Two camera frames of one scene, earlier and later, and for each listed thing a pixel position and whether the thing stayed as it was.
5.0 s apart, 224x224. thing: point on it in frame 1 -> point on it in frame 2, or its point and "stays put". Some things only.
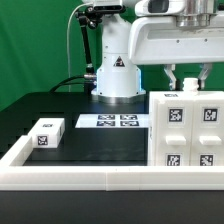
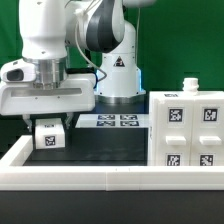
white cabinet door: x=174 y=132 stays put
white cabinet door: x=207 y=134 stays put
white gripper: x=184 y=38 -> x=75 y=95
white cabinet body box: x=186 y=128 stays put
